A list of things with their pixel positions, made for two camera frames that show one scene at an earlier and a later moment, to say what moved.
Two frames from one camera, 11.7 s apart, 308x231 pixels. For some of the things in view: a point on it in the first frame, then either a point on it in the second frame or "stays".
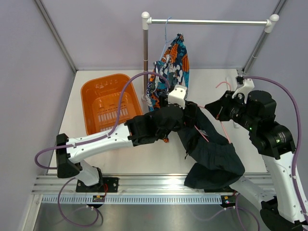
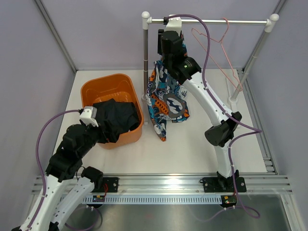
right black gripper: [219, 109] → [159, 44]
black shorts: [218, 164] → [114, 118]
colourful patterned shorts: [172, 69] stays
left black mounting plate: [106, 185] stays
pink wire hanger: [220, 121] → [194, 30]
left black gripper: [187, 121] → [104, 139]
